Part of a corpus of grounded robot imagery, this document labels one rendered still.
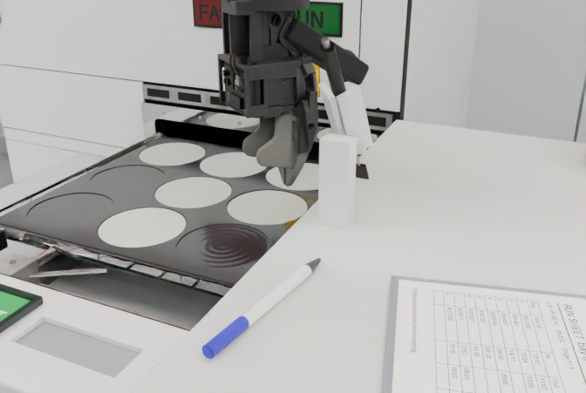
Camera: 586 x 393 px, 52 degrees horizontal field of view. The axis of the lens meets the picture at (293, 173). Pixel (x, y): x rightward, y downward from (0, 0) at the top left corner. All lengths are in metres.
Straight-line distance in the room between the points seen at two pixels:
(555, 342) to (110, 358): 0.30
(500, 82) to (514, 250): 1.84
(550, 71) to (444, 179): 1.70
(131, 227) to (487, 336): 0.44
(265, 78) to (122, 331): 0.28
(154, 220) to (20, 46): 0.61
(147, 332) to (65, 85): 0.81
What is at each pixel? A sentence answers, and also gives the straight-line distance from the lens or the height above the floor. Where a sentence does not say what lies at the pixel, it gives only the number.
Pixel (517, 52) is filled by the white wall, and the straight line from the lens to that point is 2.35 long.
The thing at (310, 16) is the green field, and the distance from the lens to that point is 0.90.
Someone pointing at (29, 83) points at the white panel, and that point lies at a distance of 1.27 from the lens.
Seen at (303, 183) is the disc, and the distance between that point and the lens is 0.82.
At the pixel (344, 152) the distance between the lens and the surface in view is 0.53.
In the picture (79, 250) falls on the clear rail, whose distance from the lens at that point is 0.69.
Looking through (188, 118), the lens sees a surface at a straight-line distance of 1.03.
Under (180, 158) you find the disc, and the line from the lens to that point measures 0.92.
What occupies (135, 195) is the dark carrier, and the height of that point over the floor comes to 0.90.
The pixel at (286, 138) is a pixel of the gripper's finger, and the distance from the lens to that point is 0.65.
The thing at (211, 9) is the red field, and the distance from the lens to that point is 0.97.
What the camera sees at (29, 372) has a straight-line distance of 0.44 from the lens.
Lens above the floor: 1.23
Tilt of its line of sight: 22 degrees down
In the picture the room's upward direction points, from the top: straight up
